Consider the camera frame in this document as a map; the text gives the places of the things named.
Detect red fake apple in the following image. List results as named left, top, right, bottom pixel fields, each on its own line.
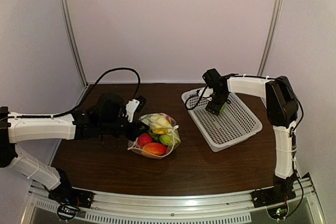
left=137, top=133, right=153, bottom=148

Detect green fake apple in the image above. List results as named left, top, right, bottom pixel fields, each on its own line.
left=219, top=103, right=225, bottom=113

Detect yellow fake lemon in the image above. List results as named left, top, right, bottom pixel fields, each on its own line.
left=149, top=114, right=172, bottom=135

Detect red orange fake mango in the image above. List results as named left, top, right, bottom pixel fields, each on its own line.
left=142, top=142, right=167, bottom=156

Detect clear zip top bag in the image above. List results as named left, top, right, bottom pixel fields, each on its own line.
left=128, top=113, right=181, bottom=159

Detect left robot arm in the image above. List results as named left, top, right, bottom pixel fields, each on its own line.
left=1, top=93, right=148, bottom=201

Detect green fake grapes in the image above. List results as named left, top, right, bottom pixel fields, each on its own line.
left=147, top=130, right=160, bottom=143

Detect white perforated plastic basket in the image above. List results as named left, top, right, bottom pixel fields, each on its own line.
left=181, top=88, right=263, bottom=152

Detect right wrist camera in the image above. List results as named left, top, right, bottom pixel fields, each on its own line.
left=202, top=68, right=221, bottom=88

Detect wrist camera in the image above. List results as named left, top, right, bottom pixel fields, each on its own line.
left=125, top=95, right=147, bottom=122
left=202, top=68, right=221, bottom=88

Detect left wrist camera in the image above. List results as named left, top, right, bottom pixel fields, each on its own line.
left=125, top=95, right=147, bottom=122

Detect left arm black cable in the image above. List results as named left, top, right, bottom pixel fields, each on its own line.
left=10, top=67, right=141, bottom=120

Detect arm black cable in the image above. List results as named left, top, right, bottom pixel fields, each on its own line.
left=10, top=67, right=141, bottom=120
left=185, top=74, right=305, bottom=209

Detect front aluminium rail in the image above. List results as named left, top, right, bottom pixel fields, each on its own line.
left=26, top=176, right=323, bottom=222

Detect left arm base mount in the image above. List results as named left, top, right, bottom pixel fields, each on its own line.
left=47, top=188, right=94, bottom=222

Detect right aluminium frame post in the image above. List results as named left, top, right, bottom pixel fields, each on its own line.
left=257, top=0, right=284, bottom=76

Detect aluminium frame post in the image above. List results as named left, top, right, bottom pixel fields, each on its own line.
left=60, top=0, right=88, bottom=87
left=257, top=0, right=284, bottom=76

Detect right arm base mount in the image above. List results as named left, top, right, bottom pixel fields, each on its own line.
left=250, top=187, right=296, bottom=221

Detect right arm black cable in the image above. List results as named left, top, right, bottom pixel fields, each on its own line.
left=185, top=74, right=305, bottom=209

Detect left aluminium frame post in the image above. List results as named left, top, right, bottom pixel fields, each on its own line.
left=60, top=0, right=88, bottom=87

